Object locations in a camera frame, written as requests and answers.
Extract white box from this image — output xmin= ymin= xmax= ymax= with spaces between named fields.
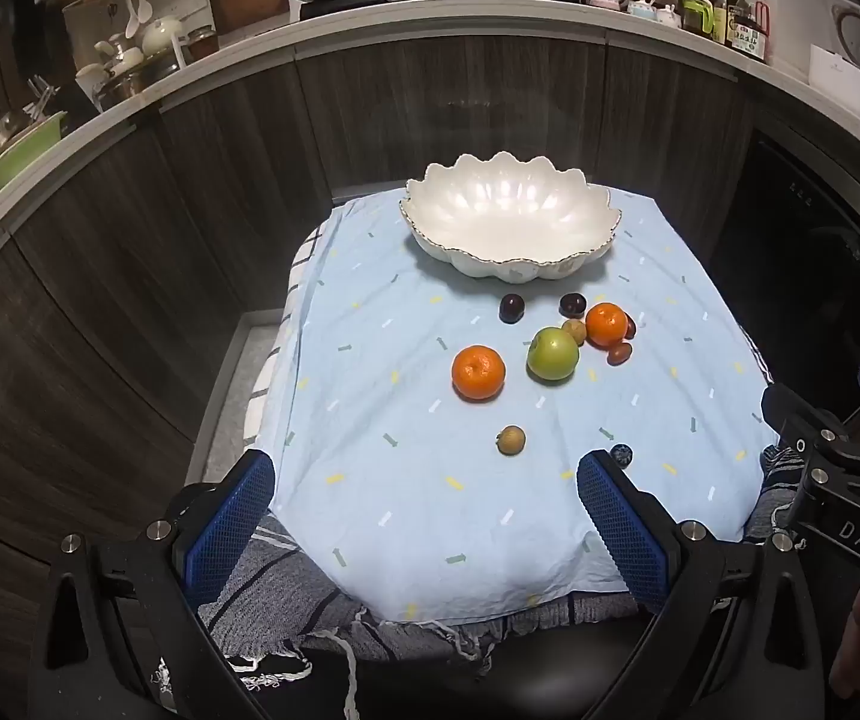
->
xmin=808 ymin=45 xmax=860 ymax=121

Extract green oil bottle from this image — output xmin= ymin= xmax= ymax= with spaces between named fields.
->
xmin=679 ymin=0 xmax=716 ymax=38

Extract black built-in oven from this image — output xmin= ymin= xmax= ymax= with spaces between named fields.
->
xmin=707 ymin=124 xmax=860 ymax=458

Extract light blue patterned tablecloth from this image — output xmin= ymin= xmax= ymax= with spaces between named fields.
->
xmin=269 ymin=191 xmax=780 ymax=623

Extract black induction hob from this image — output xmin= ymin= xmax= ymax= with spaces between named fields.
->
xmin=297 ymin=0 xmax=395 ymax=22

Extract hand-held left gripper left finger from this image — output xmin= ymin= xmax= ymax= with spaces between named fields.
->
xmin=25 ymin=448 xmax=277 ymax=720

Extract white rice cooker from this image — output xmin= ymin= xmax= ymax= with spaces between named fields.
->
xmin=826 ymin=0 xmax=860 ymax=80

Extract white kitchen countertop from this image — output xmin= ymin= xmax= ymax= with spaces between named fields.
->
xmin=0 ymin=0 xmax=860 ymax=316

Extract white teapot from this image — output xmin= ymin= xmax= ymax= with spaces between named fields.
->
xmin=141 ymin=15 xmax=191 ymax=61

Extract white scalloped bowl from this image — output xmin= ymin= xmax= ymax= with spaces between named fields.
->
xmin=398 ymin=151 xmax=622 ymax=284

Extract grey white plaid fringed blanket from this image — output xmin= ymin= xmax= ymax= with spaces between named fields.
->
xmin=196 ymin=236 xmax=813 ymax=698

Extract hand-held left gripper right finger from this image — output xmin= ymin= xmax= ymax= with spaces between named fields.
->
xmin=576 ymin=450 xmax=855 ymax=720

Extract black round seat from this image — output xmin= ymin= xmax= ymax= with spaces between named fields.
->
xmin=280 ymin=611 xmax=671 ymax=720

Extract mandarin orange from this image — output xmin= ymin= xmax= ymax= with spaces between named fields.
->
xmin=451 ymin=345 xmax=507 ymax=402
xmin=585 ymin=302 xmax=630 ymax=348

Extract large sauce bottle red handle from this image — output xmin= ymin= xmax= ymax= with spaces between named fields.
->
xmin=730 ymin=0 xmax=772 ymax=65

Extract green apple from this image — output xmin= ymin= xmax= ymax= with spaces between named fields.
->
xmin=526 ymin=326 xmax=581 ymax=383

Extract green bowl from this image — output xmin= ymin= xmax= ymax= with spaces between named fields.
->
xmin=0 ymin=112 xmax=71 ymax=196

